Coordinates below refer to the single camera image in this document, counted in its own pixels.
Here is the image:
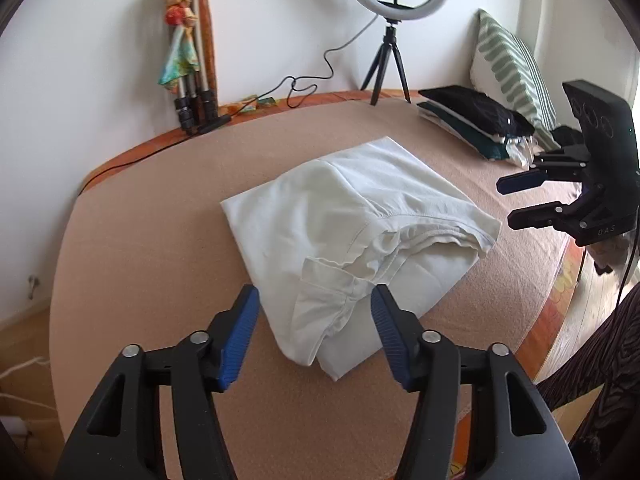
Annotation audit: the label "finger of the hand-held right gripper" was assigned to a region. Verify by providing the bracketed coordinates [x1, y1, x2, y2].
[507, 199, 583, 231]
[496, 144, 593, 195]

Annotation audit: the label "black power cable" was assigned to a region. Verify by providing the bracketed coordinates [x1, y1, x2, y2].
[77, 10, 381, 196]

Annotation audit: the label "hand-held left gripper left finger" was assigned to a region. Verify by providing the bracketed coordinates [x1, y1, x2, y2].
[52, 284, 261, 480]

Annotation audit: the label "folded black garment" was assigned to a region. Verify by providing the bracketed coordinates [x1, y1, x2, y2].
[417, 85, 536, 138]

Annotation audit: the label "green striped pillow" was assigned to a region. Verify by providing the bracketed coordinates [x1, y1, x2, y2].
[470, 8, 561, 148]

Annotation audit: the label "ring light on black tripod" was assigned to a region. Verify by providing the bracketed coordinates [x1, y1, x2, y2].
[340, 0, 451, 107]

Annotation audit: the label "white plastic bag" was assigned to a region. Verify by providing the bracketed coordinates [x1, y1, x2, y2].
[505, 135, 544, 168]

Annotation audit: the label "folded dark green garment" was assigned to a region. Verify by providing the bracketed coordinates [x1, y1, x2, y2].
[425, 110, 507, 161]

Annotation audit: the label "colourful scarf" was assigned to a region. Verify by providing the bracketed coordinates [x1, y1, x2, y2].
[158, 0, 201, 96]

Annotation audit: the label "white cables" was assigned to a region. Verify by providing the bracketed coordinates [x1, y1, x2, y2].
[0, 355, 51, 411]

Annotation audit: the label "folded silver tripod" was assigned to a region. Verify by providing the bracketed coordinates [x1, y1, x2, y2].
[174, 0, 232, 136]

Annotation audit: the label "person's dark patterned clothing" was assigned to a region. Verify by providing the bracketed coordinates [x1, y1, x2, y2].
[535, 300, 640, 480]

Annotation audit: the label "folded white garment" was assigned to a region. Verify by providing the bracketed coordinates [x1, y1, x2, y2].
[417, 102, 506, 148]

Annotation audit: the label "bed with beige cover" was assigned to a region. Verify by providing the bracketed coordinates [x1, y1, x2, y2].
[77, 89, 591, 480]

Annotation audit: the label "white t-shirt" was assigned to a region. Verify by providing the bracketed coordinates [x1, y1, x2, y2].
[220, 136, 502, 382]

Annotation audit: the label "small green patterned cloth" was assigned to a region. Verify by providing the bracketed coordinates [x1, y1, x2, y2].
[225, 95, 278, 116]

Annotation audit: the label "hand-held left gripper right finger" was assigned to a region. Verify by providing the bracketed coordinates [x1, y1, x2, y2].
[370, 284, 581, 480]

